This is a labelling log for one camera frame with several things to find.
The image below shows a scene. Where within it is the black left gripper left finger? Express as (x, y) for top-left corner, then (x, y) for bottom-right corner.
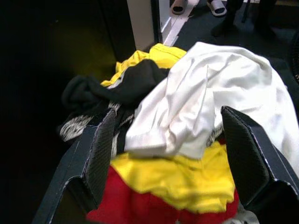
(31, 108), (117, 224)

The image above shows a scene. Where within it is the black framed beige door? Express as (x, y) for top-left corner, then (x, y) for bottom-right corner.
(98, 0), (163, 61)

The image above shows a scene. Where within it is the red garment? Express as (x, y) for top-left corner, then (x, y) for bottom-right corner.
(86, 165), (241, 224)

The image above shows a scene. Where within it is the black white heather garment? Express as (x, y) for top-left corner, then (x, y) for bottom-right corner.
(58, 102), (222, 157)

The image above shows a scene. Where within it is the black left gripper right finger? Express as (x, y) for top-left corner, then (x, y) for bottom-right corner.
(220, 105), (299, 224)

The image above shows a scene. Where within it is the white slipper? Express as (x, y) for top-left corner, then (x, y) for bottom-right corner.
(171, 0), (189, 15)
(206, 0), (227, 17)

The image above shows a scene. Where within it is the yellow garment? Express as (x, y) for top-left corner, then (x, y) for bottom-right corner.
(109, 141), (236, 214)
(100, 42), (187, 87)

